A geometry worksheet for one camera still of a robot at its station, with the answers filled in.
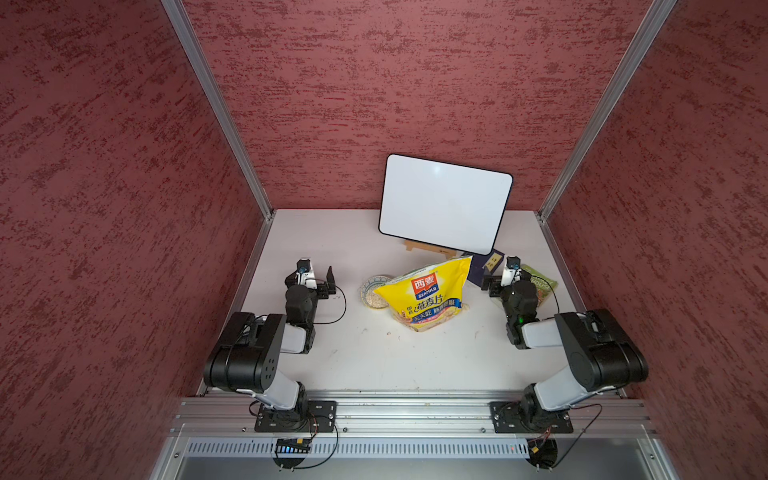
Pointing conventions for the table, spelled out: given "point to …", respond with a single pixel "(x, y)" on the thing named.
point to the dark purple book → (489, 262)
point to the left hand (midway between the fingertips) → (315, 271)
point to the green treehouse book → (545, 286)
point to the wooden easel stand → (449, 253)
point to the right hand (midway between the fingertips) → (499, 269)
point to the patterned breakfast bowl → (371, 297)
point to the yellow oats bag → (428, 297)
